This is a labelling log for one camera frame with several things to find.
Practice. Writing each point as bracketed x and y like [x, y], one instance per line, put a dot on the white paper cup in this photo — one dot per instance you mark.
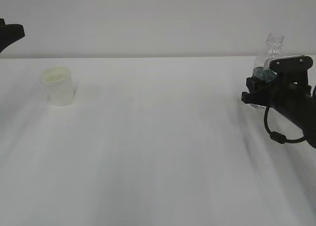
[58, 85]

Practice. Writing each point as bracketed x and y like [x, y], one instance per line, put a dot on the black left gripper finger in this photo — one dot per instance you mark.
[9, 34]

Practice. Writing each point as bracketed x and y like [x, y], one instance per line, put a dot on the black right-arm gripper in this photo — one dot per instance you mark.
[293, 99]

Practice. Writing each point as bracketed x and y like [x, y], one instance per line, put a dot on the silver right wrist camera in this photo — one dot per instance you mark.
[289, 64]

